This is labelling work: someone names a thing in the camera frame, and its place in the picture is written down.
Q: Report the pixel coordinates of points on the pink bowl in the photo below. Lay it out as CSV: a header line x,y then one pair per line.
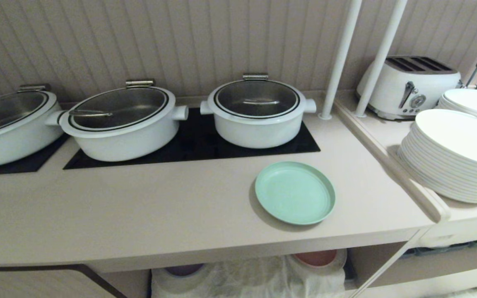
x,y
316,257

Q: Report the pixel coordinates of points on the white shelf pole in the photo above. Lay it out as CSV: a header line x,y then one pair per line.
x,y
340,58
381,54

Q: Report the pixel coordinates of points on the white pot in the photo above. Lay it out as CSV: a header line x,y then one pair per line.
x,y
126,138
259,130
13,140

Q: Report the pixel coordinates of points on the glass pot lid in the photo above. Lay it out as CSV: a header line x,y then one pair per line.
x,y
6,109
118,108
256,98

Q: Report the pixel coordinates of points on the purple bowl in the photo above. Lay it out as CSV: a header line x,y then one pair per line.
x,y
184,269

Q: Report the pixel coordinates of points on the mint green round plate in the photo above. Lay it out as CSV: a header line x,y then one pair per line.
x,y
294,192

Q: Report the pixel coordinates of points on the white toaster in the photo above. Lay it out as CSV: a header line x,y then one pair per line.
x,y
408,85

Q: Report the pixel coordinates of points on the black induction cooktop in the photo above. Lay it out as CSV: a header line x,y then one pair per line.
x,y
197,145
23,163

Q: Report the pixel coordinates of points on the stack of white plates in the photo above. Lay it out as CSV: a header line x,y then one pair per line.
x,y
476,103
456,155

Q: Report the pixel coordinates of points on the white cloth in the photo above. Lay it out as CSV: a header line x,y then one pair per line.
x,y
246,279

